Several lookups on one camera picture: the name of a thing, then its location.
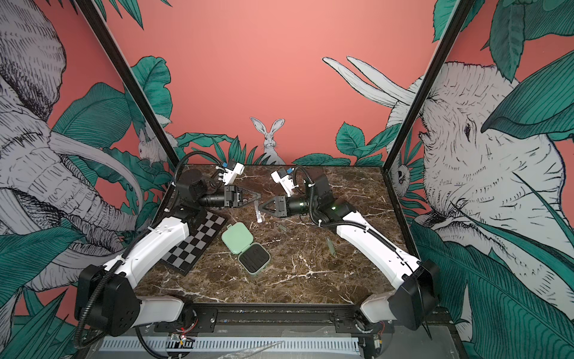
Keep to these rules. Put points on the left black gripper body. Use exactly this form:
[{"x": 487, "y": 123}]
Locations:
[{"x": 229, "y": 197}]

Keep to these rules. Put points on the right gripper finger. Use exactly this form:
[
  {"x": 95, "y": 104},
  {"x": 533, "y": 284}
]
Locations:
[
  {"x": 268, "y": 204},
  {"x": 266, "y": 212}
]

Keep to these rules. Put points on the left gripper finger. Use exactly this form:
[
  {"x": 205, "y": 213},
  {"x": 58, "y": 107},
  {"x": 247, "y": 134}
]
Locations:
[
  {"x": 250, "y": 194},
  {"x": 250, "y": 201}
]

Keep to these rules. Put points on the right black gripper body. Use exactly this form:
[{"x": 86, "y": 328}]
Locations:
[{"x": 284, "y": 207}]

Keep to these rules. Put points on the silver nail file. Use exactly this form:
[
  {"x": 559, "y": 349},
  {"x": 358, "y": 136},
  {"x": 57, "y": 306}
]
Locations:
[{"x": 258, "y": 212}]

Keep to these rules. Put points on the mint green nail clipper case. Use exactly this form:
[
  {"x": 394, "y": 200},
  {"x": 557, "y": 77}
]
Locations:
[{"x": 250, "y": 254}]

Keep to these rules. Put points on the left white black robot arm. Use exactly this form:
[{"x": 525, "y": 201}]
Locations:
[{"x": 106, "y": 303}]

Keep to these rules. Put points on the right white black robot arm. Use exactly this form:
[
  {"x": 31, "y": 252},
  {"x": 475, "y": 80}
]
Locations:
[{"x": 415, "y": 282}]

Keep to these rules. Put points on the black white checkerboard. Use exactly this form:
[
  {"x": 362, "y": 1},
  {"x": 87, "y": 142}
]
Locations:
[{"x": 184, "y": 256}]

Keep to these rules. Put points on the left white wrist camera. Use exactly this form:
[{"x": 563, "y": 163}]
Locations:
[{"x": 229, "y": 171}]

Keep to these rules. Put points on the black front mounting rail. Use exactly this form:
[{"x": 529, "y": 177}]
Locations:
[{"x": 287, "y": 316}]

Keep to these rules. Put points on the white slotted cable duct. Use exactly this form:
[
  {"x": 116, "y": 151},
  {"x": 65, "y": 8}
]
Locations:
[{"x": 338, "y": 345}]

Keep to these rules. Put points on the left black frame post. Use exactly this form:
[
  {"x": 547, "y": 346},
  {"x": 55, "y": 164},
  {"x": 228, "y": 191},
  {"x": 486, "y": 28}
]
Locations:
[{"x": 95, "y": 20}]

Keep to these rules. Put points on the black frame post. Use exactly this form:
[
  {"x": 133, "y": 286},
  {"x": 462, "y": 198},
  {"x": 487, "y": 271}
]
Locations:
[
  {"x": 95, "y": 20},
  {"x": 458, "y": 17}
]

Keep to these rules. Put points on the right black frame post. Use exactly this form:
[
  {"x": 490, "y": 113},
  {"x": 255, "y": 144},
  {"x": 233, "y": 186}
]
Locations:
[{"x": 458, "y": 17}]

